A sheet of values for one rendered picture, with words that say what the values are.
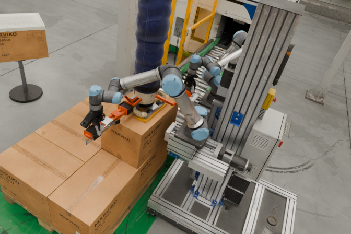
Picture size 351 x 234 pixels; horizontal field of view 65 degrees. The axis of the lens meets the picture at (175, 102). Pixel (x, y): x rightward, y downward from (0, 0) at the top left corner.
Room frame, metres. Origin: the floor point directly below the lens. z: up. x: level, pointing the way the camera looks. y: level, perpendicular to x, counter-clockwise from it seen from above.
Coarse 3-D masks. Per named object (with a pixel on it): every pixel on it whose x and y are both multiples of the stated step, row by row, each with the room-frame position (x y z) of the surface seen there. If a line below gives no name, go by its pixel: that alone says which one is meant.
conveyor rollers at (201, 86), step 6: (216, 48) 4.24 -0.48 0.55; (222, 48) 4.29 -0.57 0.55; (210, 54) 3.97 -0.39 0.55; (216, 54) 4.03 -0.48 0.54; (222, 54) 4.08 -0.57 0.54; (216, 60) 3.83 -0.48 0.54; (186, 72) 3.31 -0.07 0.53; (198, 72) 3.35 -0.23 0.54; (198, 78) 3.18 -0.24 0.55; (198, 84) 3.05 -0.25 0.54; (204, 84) 3.11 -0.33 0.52; (162, 90) 2.74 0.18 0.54; (198, 90) 2.95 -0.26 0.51; (204, 90) 2.93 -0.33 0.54; (192, 96) 2.78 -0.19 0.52; (180, 114) 2.35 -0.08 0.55; (180, 120) 2.26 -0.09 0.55
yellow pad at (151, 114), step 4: (156, 100) 1.96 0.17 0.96; (160, 104) 1.90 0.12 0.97; (164, 104) 1.92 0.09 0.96; (160, 108) 1.86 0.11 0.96; (148, 112) 1.75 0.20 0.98; (152, 112) 1.78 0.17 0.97; (156, 112) 1.80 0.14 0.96; (136, 116) 1.69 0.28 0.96; (148, 116) 1.71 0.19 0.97; (152, 116) 1.74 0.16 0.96; (144, 120) 1.67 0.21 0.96; (148, 120) 1.69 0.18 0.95
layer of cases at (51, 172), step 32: (64, 128) 1.80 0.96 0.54; (0, 160) 1.32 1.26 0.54; (32, 160) 1.38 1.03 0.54; (64, 160) 1.45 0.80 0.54; (96, 160) 1.51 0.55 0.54; (160, 160) 1.93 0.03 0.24; (32, 192) 1.16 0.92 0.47; (64, 192) 1.17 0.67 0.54; (96, 192) 1.22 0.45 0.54; (128, 192) 1.40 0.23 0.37; (64, 224) 1.05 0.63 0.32; (96, 224) 1.02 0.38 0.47
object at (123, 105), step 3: (123, 102) 1.67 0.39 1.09; (126, 102) 1.68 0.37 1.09; (129, 102) 1.68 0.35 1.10; (120, 105) 1.64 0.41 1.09; (123, 105) 1.64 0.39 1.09; (126, 105) 1.65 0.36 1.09; (129, 105) 1.66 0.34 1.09; (132, 105) 1.66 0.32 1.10; (120, 108) 1.61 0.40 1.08; (123, 108) 1.60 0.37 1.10; (126, 108) 1.62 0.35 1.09; (129, 108) 1.62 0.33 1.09; (132, 108) 1.63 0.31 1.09; (120, 111) 1.61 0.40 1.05; (126, 111) 1.58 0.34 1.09; (129, 111) 1.61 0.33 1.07; (132, 111) 1.64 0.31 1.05; (126, 114) 1.58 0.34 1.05
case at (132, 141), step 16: (128, 96) 1.96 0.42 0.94; (160, 96) 2.06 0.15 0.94; (160, 112) 1.83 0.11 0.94; (176, 112) 2.04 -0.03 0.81; (112, 128) 1.62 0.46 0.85; (128, 128) 1.56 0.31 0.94; (144, 128) 1.59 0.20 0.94; (160, 128) 1.79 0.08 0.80; (112, 144) 1.62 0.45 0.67; (128, 144) 1.55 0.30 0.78; (144, 144) 1.57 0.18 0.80; (160, 144) 1.84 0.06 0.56; (128, 160) 1.55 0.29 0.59; (144, 160) 1.60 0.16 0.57
